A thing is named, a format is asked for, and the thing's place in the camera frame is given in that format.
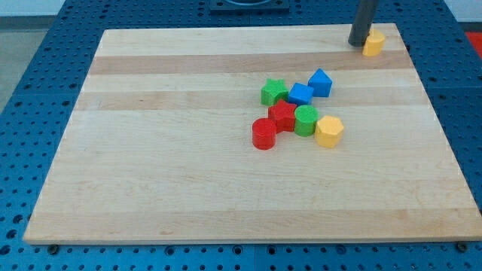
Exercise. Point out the red star block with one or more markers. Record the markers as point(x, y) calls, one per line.
point(282, 114)

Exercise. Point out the blue triangular block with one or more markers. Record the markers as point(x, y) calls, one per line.
point(321, 84)

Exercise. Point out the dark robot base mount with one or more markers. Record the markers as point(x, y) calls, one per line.
point(221, 6)

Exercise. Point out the blue cube block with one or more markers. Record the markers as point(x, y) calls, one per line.
point(300, 94)

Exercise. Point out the yellow hexagon block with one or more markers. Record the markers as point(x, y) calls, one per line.
point(329, 131)

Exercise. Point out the green star block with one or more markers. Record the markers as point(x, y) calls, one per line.
point(273, 91)

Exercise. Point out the light wooden board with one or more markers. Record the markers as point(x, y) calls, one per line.
point(158, 148)

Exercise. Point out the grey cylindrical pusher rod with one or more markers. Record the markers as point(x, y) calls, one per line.
point(361, 25)

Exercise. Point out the green cylinder block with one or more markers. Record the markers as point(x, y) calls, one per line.
point(306, 117)

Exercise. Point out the red cylinder block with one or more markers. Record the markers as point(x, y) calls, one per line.
point(264, 133)

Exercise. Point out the yellow heart block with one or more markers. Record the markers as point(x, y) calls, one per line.
point(374, 43)

